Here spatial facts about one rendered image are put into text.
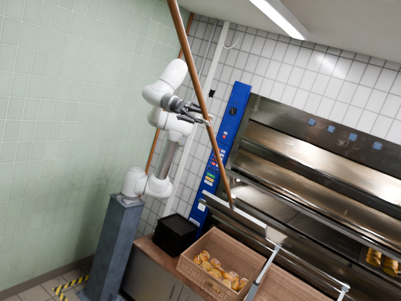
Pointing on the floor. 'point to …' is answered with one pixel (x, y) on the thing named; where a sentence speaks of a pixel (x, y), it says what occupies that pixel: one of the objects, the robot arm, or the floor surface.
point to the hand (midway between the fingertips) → (206, 118)
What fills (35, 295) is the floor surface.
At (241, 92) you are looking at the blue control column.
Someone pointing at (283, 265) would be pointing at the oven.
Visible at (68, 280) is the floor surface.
